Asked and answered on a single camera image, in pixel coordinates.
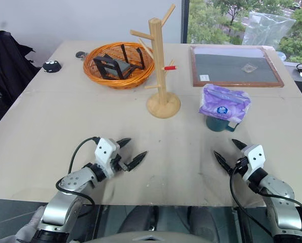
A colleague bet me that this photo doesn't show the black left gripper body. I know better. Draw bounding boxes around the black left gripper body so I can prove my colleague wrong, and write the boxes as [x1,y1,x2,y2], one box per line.
[111,153,130,173]

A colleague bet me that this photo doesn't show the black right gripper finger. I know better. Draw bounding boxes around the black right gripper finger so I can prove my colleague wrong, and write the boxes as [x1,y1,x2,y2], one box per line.
[232,138,248,152]
[213,150,234,175]

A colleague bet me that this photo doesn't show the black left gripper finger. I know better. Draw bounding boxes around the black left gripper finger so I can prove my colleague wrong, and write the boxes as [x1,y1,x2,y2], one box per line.
[126,151,148,171]
[116,138,132,150]

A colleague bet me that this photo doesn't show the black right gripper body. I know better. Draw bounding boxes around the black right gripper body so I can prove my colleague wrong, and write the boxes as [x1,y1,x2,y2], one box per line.
[231,156,249,176]

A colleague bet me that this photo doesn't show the teal mug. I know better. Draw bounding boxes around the teal mug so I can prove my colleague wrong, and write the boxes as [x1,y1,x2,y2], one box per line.
[205,115,239,133]

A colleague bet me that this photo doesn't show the wooden mug tree stand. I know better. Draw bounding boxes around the wooden mug tree stand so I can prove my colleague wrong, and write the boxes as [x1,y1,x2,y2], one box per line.
[130,4,182,119]

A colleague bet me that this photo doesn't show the purple tissue pack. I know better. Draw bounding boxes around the purple tissue pack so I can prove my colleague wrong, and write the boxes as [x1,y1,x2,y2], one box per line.
[198,84,252,124]

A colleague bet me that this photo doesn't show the orange woven basket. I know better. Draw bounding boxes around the orange woven basket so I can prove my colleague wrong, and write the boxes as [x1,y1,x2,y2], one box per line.
[82,42,156,90]

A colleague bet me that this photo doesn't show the black stand with grey panel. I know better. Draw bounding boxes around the black stand with grey panel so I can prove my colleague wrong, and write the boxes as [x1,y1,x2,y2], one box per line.
[93,56,132,80]

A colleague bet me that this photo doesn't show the small clear plastic packet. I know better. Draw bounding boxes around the small clear plastic packet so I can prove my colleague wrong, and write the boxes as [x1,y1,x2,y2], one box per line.
[242,63,257,74]

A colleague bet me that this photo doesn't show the wood framed dark board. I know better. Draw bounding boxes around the wood framed dark board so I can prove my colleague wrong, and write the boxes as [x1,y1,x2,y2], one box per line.
[189,45,285,88]

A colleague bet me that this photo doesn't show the small black round object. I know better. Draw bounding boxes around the small black round object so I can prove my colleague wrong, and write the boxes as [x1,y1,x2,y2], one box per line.
[42,60,62,73]

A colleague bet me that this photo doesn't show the white cloth wrap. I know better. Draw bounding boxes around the white cloth wrap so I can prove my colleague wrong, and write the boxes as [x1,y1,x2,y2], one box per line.
[2,205,47,243]

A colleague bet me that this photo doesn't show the large clear plastic bag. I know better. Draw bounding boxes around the large clear plastic bag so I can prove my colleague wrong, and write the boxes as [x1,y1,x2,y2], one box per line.
[241,11,297,48]

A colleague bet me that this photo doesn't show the black bag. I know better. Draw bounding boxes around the black bag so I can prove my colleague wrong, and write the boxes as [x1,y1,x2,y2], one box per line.
[0,29,41,121]

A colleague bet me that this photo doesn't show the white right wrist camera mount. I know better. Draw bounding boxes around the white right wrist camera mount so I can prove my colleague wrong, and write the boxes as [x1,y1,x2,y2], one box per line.
[240,144,266,182]

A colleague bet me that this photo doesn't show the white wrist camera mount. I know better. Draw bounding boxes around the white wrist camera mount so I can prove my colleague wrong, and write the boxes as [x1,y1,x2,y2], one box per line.
[240,144,266,182]
[94,137,121,178]

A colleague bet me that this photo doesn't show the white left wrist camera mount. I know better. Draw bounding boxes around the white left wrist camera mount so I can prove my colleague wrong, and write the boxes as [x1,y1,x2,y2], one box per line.
[94,137,121,178]

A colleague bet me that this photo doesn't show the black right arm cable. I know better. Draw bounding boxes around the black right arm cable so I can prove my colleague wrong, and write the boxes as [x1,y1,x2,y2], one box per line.
[229,157,302,243]

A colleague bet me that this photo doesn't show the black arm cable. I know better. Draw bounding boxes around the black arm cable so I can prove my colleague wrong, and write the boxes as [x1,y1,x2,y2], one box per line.
[229,157,302,243]
[55,136,101,212]

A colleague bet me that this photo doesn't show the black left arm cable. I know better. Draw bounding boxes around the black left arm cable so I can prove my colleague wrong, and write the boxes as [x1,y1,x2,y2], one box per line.
[55,136,101,212]

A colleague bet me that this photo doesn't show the black metal bracket stand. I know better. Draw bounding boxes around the black metal bracket stand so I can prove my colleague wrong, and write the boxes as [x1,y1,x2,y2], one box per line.
[120,44,145,74]

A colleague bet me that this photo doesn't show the dark window frame post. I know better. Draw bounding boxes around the dark window frame post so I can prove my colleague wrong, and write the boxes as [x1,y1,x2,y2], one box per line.
[180,0,191,44]

